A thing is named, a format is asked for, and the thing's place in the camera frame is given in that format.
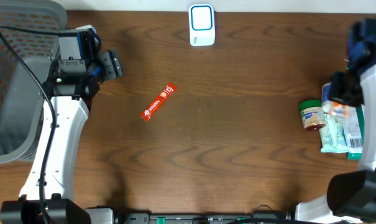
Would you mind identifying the white blue tub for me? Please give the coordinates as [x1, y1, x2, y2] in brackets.
[321, 82, 331, 107]

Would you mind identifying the orange small packet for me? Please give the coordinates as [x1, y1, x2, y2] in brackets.
[323, 101, 350, 118]

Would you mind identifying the green white tape bag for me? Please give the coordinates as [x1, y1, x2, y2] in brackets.
[343, 105, 365, 161]

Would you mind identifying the green lid jar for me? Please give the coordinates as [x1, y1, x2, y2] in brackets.
[299, 100, 326, 131]

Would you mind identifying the light teal snack packet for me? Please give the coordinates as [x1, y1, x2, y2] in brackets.
[319, 114, 349, 154]

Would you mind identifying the grey plastic mesh basket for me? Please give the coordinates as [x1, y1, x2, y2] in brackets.
[0, 1, 68, 164]

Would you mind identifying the red coffee stick sachet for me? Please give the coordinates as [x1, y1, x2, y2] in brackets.
[140, 83, 177, 121]

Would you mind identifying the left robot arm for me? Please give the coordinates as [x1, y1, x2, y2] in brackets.
[0, 49, 123, 223]

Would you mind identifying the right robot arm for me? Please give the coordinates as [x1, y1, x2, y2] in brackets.
[288, 18, 376, 223]

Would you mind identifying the white barcode scanner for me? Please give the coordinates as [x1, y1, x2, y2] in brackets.
[188, 4, 216, 47]

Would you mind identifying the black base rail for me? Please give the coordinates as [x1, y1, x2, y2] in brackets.
[85, 205, 300, 224]

